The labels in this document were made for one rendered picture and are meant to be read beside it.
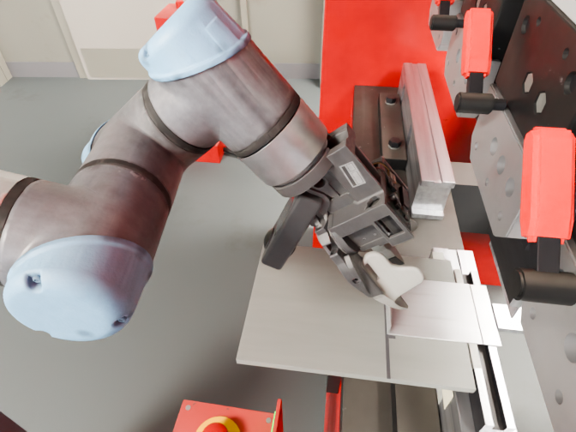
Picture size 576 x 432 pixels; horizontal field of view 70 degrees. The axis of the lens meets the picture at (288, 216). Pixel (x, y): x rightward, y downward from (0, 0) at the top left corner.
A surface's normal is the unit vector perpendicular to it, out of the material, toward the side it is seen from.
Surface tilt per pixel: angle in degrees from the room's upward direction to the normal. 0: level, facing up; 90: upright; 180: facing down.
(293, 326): 0
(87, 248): 28
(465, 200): 90
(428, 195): 90
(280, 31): 90
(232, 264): 0
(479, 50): 39
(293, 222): 88
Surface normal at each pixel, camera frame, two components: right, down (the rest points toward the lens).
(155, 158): 0.73, -0.47
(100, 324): -0.04, 0.69
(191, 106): -0.19, 0.53
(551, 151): -0.09, -0.11
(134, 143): 0.26, -0.68
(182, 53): 0.05, 0.53
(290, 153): 0.25, 0.41
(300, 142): 0.45, 0.19
